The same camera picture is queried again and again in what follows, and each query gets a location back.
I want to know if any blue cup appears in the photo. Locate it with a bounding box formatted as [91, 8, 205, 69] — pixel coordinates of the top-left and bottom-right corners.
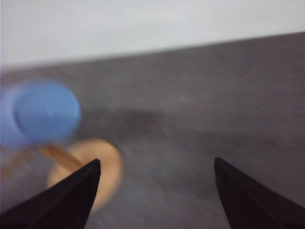
[0, 78, 81, 146]

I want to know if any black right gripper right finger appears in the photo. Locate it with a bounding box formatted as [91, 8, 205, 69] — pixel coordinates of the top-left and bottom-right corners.
[214, 157, 305, 229]

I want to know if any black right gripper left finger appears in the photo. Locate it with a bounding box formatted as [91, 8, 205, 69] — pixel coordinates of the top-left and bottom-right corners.
[0, 159, 101, 229]

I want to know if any wooden mug tree stand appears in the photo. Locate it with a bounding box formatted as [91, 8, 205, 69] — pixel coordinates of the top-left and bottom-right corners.
[0, 138, 124, 213]

